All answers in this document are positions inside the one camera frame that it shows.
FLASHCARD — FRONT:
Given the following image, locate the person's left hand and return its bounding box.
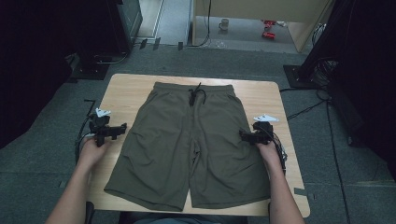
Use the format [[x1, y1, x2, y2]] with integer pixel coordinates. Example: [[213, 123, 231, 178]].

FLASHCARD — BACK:
[[77, 136, 112, 170]]

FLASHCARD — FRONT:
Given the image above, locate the person's right hand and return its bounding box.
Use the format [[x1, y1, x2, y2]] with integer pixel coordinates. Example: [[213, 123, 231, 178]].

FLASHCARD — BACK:
[[255, 141, 283, 172]]

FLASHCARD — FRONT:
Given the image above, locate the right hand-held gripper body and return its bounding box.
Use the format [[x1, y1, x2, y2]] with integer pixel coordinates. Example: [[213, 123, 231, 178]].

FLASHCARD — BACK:
[[252, 114, 280, 146]]

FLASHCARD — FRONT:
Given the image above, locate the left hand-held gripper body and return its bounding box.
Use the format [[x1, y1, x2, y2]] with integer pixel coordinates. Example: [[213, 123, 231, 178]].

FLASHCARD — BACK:
[[89, 107, 118, 147]]

